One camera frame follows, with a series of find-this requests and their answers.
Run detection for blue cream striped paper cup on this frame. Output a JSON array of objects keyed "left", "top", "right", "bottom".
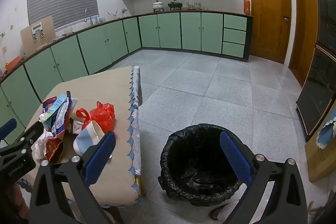
[{"left": 73, "top": 120, "right": 113, "bottom": 160}]

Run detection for blue cloth with white lace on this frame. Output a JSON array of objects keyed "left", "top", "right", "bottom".
[{"left": 316, "top": 118, "right": 336, "bottom": 148}]

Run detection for waste bin with black liner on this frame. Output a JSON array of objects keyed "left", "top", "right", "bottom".
[{"left": 157, "top": 123, "right": 252, "bottom": 207}]

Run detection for white plastic bracket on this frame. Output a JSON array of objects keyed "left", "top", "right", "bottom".
[{"left": 31, "top": 25, "right": 45, "bottom": 41}]

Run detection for brown cardboard board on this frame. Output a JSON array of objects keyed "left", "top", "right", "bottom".
[{"left": 20, "top": 15, "right": 56, "bottom": 55}]

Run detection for floral printed under cloth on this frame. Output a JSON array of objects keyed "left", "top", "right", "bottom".
[{"left": 130, "top": 65, "right": 145, "bottom": 206}]

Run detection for green lower kitchen cabinets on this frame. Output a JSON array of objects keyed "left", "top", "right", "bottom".
[{"left": 0, "top": 11, "right": 254, "bottom": 146}]

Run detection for black wok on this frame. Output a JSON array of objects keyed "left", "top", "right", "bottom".
[{"left": 168, "top": 0, "right": 183, "bottom": 11}]

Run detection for table with beige cloth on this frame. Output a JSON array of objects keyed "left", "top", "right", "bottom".
[{"left": 16, "top": 66, "right": 145, "bottom": 214}]

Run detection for metal sink faucet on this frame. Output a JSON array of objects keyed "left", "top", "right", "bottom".
[{"left": 84, "top": 8, "right": 93, "bottom": 26}]

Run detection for brown cardboard box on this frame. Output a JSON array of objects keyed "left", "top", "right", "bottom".
[{"left": 304, "top": 109, "right": 336, "bottom": 182}]

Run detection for red snack packet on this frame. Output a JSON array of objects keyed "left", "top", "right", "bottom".
[{"left": 41, "top": 97, "right": 57, "bottom": 112}]

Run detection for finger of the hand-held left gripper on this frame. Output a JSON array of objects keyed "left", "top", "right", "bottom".
[
  {"left": 16, "top": 121, "right": 44, "bottom": 157},
  {"left": 0, "top": 118, "right": 17, "bottom": 140}
]

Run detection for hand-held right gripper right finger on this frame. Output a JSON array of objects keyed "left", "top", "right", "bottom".
[{"left": 219, "top": 131, "right": 307, "bottom": 224}]

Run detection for red plastic bag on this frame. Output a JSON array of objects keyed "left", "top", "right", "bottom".
[{"left": 76, "top": 101, "right": 116, "bottom": 132}]

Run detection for black folding screen panel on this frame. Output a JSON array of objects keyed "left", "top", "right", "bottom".
[{"left": 296, "top": 0, "right": 336, "bottom": 142}]

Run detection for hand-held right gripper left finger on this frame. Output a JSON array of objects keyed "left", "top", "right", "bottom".
[{"left": 29, "top": 132, "right": 124, "bottom": 224}]

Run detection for orange plastic basket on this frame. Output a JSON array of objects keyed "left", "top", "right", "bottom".
[{"left": 5, "top": 57, "right": 21, "bottom": 72}]

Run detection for white plastic bag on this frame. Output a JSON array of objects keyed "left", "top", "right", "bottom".
[{"left": 31, "top": 130, "right": 54, "bottom": 161}]

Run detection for blue snack packet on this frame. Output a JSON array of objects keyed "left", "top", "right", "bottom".
[{"left": 42, "top": 93, "right": 69, "bottom": 123}]

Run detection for cluster of glass jars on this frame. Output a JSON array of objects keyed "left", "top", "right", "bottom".
[{"left": 182, "top": 1, "right": 208, "bottom": 10}]

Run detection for person's left hand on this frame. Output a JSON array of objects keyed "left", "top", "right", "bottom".
[{"left": 10, "top": 183, "right": 29, "bottom": 220}]

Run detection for white cooking pot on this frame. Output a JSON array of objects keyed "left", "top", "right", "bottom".
[{"left": 152, "top": 0, "right": 165, "bottom": 12}]

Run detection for wooden door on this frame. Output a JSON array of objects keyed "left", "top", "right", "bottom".
[
  {"left": 288, "top": 0, "right": 319, "bottom": 86},
  {"left": 247, "top": 0, "right": 292, "bottom": 64}
]

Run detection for red gold printed paper bowl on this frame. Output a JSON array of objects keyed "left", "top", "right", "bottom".
[{"left": 45, "top": 138, "right": 65, "bottom": 165}]

